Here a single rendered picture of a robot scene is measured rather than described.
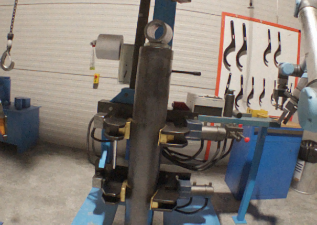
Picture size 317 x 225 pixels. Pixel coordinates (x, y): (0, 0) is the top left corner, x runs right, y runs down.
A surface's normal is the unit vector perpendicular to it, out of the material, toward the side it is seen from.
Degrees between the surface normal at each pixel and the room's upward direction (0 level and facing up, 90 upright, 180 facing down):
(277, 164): 90
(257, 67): 90
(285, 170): 90
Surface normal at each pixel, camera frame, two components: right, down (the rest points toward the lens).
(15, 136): -0.01, 0.09
